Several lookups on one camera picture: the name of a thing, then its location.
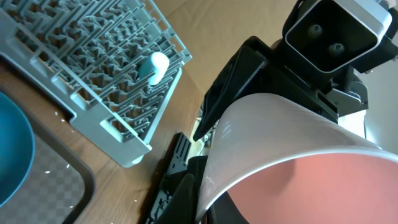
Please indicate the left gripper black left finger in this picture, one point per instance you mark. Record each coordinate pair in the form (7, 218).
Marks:
(182, 207)

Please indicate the dark brown serving tray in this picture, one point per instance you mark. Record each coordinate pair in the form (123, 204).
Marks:
(58, 186)

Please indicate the grey dishwasher rack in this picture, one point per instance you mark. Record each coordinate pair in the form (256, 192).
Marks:
(86, 55)

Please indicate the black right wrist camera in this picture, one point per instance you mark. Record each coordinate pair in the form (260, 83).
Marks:
(327, 35)

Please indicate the white and pink cup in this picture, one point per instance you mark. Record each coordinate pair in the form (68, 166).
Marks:
(282, 163)

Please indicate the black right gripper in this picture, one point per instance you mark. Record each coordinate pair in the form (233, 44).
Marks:
(242, 75)

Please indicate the light blue cup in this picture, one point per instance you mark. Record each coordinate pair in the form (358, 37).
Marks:
(154, 67)

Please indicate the large blue bowl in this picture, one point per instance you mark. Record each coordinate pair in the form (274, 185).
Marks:
(17, 147)

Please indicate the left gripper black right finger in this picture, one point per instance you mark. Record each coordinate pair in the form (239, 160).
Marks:
(224, 211)

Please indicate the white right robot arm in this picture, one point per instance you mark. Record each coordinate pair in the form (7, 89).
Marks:
(376, 124)

